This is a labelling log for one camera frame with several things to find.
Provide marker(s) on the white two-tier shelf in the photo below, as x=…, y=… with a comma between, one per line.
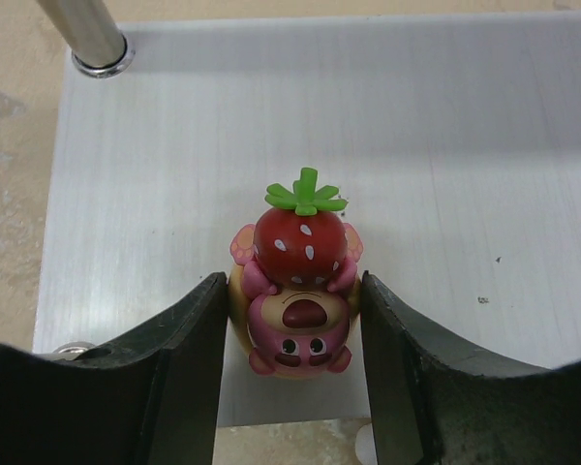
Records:
x=455, y=139

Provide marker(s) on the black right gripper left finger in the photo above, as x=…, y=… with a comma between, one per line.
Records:
x=148, y=396

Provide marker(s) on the pink bear strawberry donut toy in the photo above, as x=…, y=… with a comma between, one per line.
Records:
x=294, y=286

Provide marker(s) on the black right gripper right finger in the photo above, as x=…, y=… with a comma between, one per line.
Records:
x=437, y=398

